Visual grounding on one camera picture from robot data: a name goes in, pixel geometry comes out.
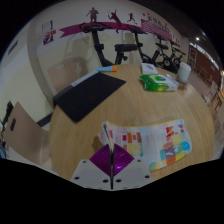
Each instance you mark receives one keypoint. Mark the white tissue pack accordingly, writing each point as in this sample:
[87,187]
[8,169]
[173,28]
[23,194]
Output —
[149,68]

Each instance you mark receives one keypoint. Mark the black equipment rack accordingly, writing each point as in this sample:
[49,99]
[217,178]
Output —
[6,116]

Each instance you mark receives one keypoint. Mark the white paper sheet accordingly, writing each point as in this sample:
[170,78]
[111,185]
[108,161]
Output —
[83,78]

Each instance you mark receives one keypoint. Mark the white paper cup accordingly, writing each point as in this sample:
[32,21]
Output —
[184,71]

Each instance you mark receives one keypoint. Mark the grey wall vent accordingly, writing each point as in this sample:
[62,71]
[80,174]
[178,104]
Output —
[13,47]

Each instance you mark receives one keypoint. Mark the black rectangular mat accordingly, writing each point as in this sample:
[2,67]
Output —
[88,95]

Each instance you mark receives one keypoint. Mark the black exercise bike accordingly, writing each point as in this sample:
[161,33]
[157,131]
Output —
[178,55]
[165,58]
[143,50]
[98,46]

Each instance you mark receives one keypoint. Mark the colourful patterned white towel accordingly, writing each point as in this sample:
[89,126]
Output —
[156,141]

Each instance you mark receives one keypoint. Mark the white wall poster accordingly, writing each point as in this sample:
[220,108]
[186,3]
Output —
[47,26]

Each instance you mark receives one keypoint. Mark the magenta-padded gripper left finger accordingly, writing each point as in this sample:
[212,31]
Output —
[100,166]

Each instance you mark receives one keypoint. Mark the green wet wipes pack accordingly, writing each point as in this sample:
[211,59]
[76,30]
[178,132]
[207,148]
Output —
[158,82]

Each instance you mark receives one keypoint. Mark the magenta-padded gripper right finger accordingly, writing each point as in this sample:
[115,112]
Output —
[125,168]

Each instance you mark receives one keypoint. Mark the purple wall poster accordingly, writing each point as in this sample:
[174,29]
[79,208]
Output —
[48,40]

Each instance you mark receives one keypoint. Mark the blue and orange marker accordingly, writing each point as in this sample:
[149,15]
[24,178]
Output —
[106,69]

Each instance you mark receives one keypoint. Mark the round ceiling light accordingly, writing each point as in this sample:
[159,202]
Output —
[197,39]

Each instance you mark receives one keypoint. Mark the group of wooden chairs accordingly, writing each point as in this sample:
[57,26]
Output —
[215,98]

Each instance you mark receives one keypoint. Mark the brown round coaster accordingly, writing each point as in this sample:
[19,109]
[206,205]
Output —
[182,85]

